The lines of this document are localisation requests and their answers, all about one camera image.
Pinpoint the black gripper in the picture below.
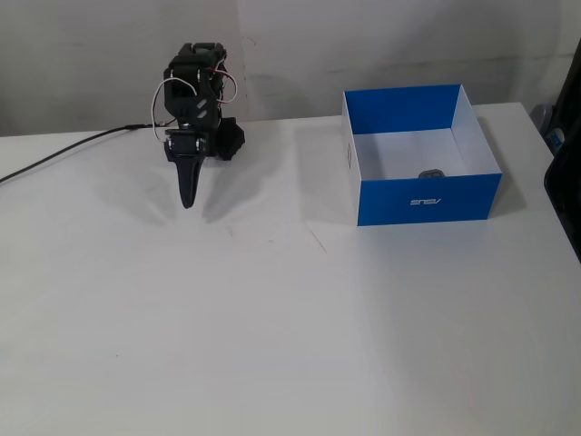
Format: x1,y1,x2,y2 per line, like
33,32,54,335
163,127,209,211

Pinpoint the blue white cardboard box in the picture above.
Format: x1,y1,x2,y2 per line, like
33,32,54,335
340,84,504,227

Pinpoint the black table clamp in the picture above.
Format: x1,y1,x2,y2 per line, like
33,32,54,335
215,116,248,163

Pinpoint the gray object with blue label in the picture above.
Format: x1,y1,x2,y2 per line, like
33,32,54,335
530,103,566,154

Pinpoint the black hard-back office chair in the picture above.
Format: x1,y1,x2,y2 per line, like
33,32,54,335
543,39,581,267

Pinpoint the white red servo wire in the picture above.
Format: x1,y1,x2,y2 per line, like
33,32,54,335
151,65,240,143

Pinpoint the black power cable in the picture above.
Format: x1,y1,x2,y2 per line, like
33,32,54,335
0,123,156,185

